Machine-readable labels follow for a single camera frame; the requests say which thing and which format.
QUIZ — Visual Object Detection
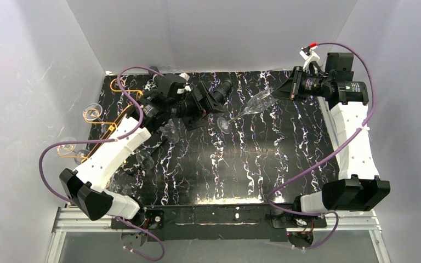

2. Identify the tall clear flute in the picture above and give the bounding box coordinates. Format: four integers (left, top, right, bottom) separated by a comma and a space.
217, 89, 277, 134
135, 150, 155, 170

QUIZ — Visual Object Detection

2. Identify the clear tumbler glass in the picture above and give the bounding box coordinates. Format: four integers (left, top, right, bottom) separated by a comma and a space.
160, 119, 180, 144

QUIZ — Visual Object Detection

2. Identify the tall clear flute front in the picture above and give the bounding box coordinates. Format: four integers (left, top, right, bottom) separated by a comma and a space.
135, 150, 155, 170

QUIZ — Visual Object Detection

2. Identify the clear stemmed wine glass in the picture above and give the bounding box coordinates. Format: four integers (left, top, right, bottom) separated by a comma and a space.
56, 144, 89, 165

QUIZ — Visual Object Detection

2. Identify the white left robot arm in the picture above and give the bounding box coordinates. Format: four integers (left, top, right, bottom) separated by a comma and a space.
59, 73, 233, 221

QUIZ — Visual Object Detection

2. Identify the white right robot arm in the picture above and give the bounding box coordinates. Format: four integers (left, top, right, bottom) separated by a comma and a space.
274, 66, 391, 216

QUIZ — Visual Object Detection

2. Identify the black marble rack base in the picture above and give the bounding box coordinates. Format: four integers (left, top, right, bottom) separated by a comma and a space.
116, 123, 173, 175

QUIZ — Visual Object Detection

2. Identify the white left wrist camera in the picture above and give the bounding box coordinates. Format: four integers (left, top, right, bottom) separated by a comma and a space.
177, 72, 191, 94

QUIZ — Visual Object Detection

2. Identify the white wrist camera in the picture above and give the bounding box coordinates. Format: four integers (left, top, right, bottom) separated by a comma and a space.
299, 42, 320, 72
177, 72, 191, 94

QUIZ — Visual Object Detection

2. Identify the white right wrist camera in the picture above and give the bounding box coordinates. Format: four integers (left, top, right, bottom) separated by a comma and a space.
299, 42, 320, 72

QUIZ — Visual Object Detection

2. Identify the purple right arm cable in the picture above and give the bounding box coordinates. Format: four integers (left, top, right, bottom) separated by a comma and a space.
267, 42, 377, 250

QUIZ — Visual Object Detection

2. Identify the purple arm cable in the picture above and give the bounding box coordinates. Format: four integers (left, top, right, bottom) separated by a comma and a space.
267, 42, 377, 250
38, 66, 166, 263

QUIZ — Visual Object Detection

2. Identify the gold wire glass rack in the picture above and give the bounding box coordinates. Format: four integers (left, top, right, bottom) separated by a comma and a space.
89, 115, 117, 132

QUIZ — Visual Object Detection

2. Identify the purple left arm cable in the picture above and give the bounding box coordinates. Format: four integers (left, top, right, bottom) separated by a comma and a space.
38, 66, 166, 263

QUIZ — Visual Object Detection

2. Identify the black front mounting rail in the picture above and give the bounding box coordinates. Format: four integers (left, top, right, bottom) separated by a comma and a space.
134, 204, 305, 242

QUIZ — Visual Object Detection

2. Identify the aluminium frame rail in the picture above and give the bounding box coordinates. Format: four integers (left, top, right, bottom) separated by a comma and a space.
52, 208, 116, 232

